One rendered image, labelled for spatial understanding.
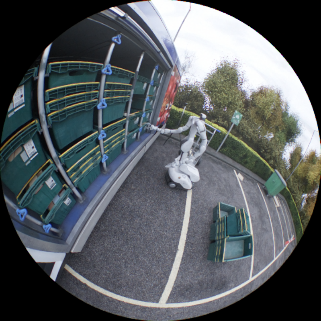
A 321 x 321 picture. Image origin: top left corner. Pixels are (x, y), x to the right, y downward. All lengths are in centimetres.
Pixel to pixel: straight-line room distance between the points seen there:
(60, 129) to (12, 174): 42
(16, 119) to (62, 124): 32
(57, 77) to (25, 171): 51
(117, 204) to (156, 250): 96
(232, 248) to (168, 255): 110
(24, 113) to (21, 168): 27
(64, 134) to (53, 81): 34
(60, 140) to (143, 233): 147
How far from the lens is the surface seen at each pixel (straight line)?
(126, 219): 159
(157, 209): 169
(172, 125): 428
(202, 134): 127
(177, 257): 172
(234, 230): 168
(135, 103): 172
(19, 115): 64
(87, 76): 75
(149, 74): 167
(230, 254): 203
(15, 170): 70
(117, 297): 190
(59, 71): 64
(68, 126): 71
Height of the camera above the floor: 155
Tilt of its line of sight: 39 degrees down
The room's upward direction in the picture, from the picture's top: 20 degrees clockwise
